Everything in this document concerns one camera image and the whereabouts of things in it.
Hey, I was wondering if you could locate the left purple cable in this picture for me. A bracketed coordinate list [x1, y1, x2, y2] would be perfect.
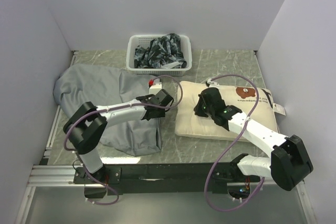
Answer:
[64, 75, 184, 206]

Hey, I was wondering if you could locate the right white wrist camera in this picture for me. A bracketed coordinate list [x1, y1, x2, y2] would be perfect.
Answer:
[205, 78, 221, 88]

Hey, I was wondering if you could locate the cream pillow with bear print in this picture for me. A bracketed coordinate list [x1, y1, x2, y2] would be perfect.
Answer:
[175, 81, 286, 141]

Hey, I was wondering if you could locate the purple cable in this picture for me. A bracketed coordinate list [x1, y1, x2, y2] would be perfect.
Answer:
[204, 74, 265, 212]
[64, 75, 184, 206]

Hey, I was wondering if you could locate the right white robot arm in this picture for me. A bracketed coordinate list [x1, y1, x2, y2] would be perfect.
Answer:
[194, 87, 313, 191]

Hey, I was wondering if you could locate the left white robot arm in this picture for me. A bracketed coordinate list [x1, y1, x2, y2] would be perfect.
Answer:
[63, 89, 174, 183]

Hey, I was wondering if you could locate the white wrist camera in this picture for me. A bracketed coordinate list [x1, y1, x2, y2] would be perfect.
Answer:
[205, 78, 221, 88]
[149, 79, 162, 95]

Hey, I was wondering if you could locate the grey pillowcase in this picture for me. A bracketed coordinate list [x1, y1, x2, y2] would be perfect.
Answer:
[53, 64, 162, 156]

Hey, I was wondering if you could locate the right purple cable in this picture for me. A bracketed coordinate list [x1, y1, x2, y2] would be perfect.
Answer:
[204, 74, 265, 212]

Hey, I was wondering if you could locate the dark patterned cloth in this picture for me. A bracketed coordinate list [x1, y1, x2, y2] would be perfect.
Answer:
[134, 34, 187, 69]

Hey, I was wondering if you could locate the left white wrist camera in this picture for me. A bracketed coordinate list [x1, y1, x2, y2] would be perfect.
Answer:
[149, 79, 162, 95]

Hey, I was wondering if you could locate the white plastic basket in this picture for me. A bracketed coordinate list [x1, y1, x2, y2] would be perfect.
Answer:
[126, 33, 192, 77]

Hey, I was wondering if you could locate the black base beam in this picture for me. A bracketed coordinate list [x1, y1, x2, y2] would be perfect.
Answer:
[73, 162, 263, 198]

